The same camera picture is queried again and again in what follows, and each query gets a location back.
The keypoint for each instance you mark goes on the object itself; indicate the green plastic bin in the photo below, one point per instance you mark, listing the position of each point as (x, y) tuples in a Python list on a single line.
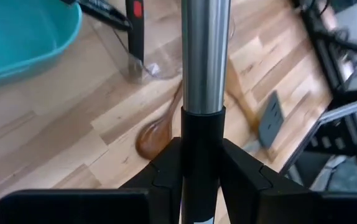
[(16, 37)]

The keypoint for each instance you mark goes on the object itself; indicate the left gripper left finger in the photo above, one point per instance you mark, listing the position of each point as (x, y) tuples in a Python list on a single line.
[(166, 174)]

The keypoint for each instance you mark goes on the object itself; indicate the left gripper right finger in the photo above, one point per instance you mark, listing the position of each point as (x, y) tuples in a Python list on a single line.
[(247, 193)]

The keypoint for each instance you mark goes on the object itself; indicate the black aluminium table frame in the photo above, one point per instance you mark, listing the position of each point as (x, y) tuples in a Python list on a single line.
[(346, 46)]

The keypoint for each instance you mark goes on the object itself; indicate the long bamboo spoon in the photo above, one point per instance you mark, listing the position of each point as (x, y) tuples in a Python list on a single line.
[(243, 99)]

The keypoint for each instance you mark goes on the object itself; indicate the clear plastic container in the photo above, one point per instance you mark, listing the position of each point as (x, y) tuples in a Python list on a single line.
[(155, 70)]

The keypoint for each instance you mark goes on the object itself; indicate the black plastic ladle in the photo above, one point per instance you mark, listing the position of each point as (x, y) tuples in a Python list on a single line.
[(104, 14)]

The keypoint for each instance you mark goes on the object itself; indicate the dark brown wooden spoon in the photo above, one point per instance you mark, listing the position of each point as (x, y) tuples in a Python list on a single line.
[(153, 140)]

